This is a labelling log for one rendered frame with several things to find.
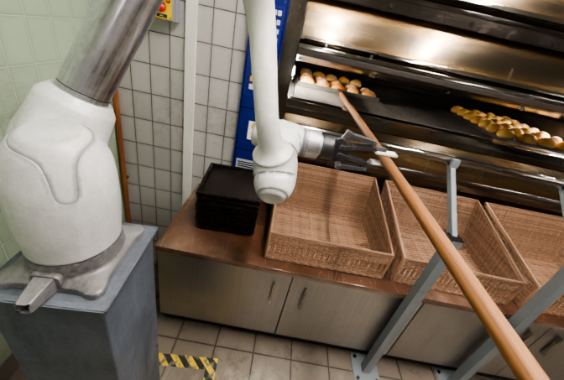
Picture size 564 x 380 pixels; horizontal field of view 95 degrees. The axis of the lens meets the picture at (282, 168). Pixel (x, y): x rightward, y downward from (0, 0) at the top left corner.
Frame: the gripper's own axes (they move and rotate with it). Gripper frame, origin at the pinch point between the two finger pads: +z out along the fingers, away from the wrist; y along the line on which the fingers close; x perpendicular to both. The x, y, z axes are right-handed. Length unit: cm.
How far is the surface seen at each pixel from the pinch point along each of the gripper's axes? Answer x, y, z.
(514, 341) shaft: 55, -1, 0
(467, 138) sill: -57, 2, 63
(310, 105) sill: -58, 2, -20
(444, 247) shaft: 38.8, -0.7, -0.6
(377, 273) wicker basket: -8, 58, 23
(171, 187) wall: -59, 71, -92
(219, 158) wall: -59, 43, -64
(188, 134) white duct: -57, 32, -82
